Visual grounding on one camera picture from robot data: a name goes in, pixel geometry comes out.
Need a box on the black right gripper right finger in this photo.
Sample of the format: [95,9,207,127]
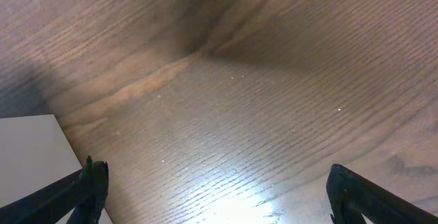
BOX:
[326,164,437,224]

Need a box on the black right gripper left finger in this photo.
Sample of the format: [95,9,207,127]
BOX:
[1,157,109,224]

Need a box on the white cardboard box pink inside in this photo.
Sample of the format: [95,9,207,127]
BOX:
[1,115,111,223]

